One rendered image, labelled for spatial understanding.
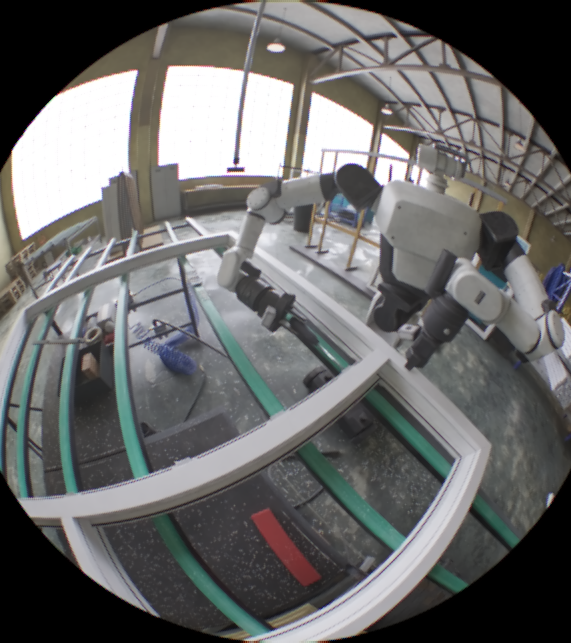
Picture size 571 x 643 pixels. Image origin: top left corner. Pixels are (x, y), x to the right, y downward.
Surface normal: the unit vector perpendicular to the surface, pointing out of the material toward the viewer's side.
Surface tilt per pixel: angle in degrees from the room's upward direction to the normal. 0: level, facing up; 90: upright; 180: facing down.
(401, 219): 98
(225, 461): 0
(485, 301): 90
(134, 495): 0
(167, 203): 90
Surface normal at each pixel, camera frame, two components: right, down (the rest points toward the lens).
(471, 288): -0.65, 0.45
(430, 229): -0.54, 0.62
